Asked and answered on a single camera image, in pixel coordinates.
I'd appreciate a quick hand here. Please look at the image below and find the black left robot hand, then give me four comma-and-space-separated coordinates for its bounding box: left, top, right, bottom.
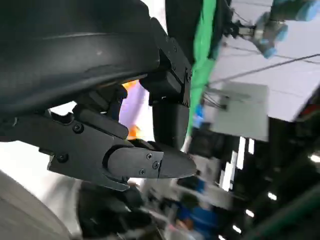
0, 0, 198, 193

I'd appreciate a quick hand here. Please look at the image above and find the orange white toy bread roll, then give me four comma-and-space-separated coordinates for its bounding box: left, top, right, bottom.
121, 81, 141, 140

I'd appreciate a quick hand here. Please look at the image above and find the lilac plate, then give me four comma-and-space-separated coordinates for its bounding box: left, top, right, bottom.
118, 81, 154, 141

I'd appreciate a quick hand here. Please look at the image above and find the green cloth backdrop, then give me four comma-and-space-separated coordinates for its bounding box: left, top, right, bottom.
186, 0, 226, 132

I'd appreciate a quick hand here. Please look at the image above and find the grey workshop panel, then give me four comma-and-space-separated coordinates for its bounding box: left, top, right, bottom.
206, 81, 270, 142

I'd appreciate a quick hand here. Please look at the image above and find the long dark overhead cable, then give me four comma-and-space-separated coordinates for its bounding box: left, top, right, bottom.
209, 53, 320, 85

